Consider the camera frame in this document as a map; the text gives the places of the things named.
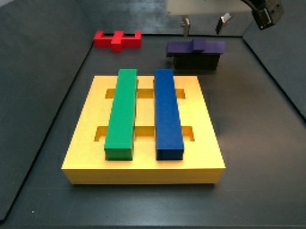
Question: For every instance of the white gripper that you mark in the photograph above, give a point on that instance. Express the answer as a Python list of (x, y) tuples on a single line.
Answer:
[(193, 7)]

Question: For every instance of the purple comb-shaped block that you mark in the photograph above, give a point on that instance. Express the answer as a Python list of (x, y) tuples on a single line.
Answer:
[(195, 46)]

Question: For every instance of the black fixture stand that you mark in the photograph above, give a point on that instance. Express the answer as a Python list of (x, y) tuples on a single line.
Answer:
[(190, 62)]

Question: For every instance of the yellow slotted board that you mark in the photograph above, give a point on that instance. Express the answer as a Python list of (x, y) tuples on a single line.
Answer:
[(201, 166)]

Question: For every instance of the red comb-shaped block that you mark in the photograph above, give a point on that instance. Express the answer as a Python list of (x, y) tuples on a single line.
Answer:
[(118, 41)]

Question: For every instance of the blue long bar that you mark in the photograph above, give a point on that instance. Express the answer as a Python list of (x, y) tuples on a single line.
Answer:
[(169, 137)]

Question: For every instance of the green long bar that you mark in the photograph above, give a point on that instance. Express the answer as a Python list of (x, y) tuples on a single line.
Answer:
[(119, 140)]

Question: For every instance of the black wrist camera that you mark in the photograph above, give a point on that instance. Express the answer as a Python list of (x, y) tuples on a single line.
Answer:
[(269, 12)]

